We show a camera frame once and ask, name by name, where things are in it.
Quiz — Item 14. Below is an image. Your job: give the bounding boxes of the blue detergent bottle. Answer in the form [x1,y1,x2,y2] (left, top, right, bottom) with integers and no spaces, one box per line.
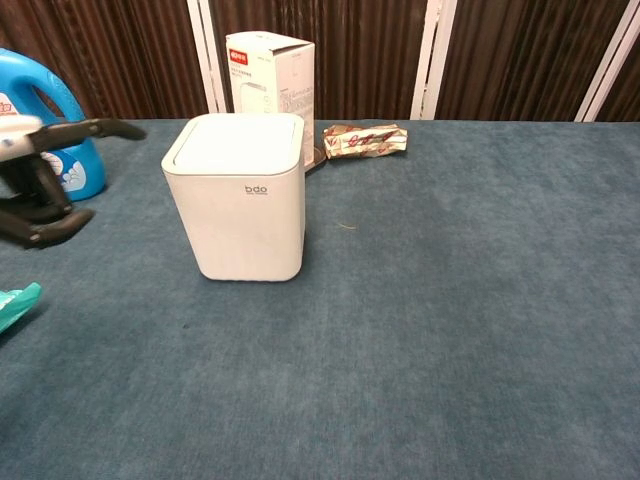
[0,47,108,202]

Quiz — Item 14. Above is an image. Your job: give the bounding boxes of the teal plastic bag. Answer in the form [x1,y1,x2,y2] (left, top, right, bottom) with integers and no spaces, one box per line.
[0,282,43,335]

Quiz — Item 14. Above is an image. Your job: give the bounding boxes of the white frame post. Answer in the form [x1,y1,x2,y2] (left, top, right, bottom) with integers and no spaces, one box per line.
[186,0,228,114]
[409,0,459,121]
[574,0,640,123]

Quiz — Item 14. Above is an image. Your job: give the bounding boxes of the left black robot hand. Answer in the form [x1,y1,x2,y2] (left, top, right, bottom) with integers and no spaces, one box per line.
[0,114,148,250]

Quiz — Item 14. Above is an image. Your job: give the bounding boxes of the blue table cloth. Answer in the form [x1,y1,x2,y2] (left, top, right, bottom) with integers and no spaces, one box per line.
[0,117,640,480]

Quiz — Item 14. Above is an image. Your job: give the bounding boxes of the crumpled gold snack wrapper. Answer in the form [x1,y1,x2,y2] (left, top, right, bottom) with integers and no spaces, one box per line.
[322,124,409,161]

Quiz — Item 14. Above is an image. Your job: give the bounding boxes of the white plastic trash bin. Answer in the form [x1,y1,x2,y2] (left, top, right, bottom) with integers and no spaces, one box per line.
[160,112,307,283]

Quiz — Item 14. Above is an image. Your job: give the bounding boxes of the white cardboard product box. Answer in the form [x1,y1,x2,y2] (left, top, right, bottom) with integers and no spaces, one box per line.
[225,30,316,166]

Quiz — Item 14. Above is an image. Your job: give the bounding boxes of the dark brown curtain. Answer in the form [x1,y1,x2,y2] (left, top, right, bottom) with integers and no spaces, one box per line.
[0,0,640,123]

